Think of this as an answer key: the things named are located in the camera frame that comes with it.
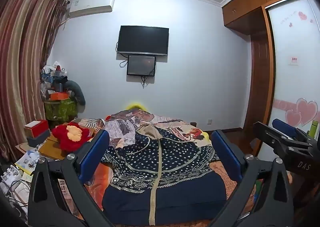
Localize flat cardboard boxes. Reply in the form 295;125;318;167
37;122;97;161

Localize green bottle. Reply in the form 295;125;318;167
309;120;319;140

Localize printed blanket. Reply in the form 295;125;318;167
57;108;290;227

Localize small black wall monitor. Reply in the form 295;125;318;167
127;55;157;77

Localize pile of mixed clutter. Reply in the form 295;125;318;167
40;61;69;100

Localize navy patterned zip hoodie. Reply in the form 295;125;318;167
101;124;228;226

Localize printed leaflet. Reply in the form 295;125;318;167
14;149;42;176

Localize grey neck pillow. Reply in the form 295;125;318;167
65;80;86;106

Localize grey box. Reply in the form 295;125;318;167
26;129;52;147

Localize white air conditioner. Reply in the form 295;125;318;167
69;0;115;18

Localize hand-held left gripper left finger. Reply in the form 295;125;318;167
27;129;118;227

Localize striped brown curtain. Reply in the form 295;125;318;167
0;0;69;165

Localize red box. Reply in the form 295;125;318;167
24;120;49;139

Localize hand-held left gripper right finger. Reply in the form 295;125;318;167
210;129;294;227

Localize green patterned box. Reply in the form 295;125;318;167
44;98;78;121

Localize wooden overhead wardrobe cabinet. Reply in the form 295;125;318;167
222;0;310;36

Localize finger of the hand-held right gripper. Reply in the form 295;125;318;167
272;118;308;140
253;122;310;150

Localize white heart-sticker sliding door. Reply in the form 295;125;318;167
257;0;320;165

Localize white power strip with cables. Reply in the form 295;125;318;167
0;164;31;201

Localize large black wall television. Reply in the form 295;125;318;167
117;25;170;56

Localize red plush toy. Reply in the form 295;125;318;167
52;122;92;151

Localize orange box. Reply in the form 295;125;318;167
50;92;71;101

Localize yellow pillow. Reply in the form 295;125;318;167
125;102;148;111

